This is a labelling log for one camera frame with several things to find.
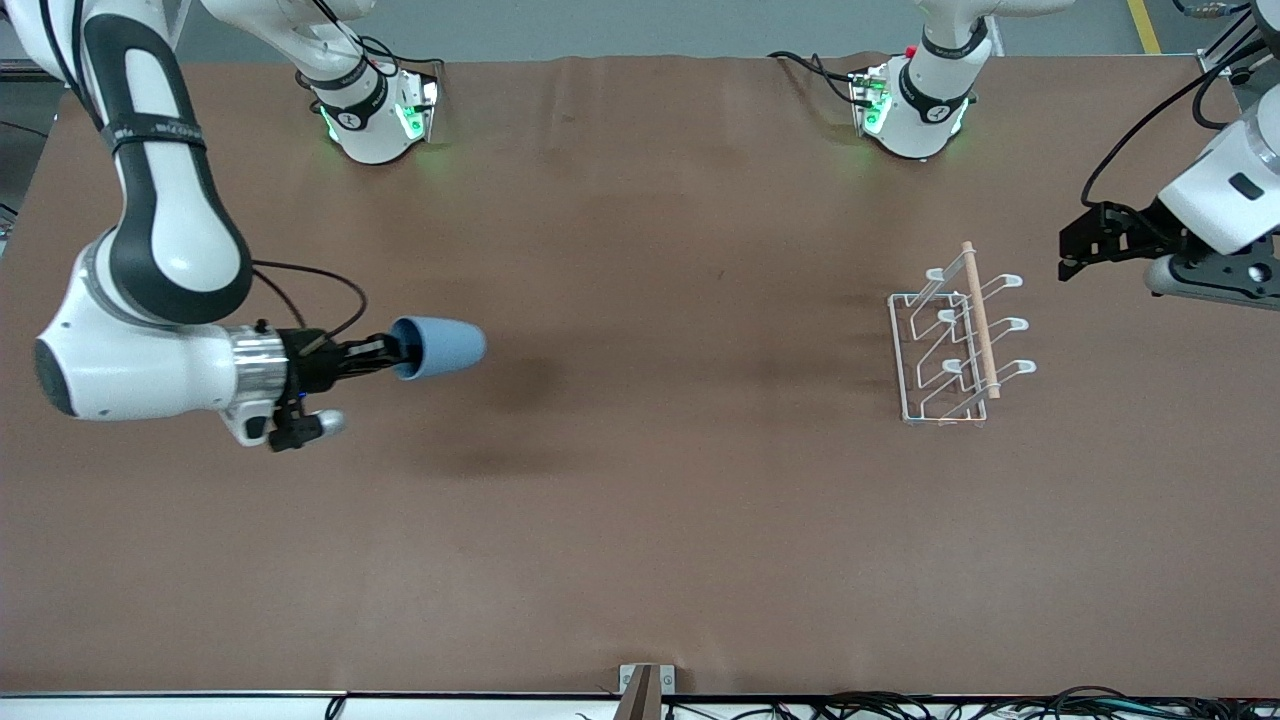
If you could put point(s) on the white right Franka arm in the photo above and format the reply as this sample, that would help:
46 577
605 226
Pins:
130 370

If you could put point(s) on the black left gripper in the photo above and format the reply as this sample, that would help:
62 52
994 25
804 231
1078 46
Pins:
1128 236

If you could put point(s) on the brown table cover sheet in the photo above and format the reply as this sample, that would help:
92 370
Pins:
640 500

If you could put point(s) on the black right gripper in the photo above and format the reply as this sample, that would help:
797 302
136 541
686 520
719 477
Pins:
310 363

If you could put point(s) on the blue plastic cup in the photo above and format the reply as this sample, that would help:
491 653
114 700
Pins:
445 348

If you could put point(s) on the left base connector box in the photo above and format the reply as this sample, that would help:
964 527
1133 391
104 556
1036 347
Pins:
868 95

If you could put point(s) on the base connector box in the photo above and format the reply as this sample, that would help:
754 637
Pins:
868 95
425 100

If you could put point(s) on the right base connector box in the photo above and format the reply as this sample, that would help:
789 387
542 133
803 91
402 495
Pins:
425 100

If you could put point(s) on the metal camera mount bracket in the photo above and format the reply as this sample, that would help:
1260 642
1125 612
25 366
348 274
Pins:
645 690

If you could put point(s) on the aluminium frame profile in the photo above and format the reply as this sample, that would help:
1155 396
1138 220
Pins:
1222 55

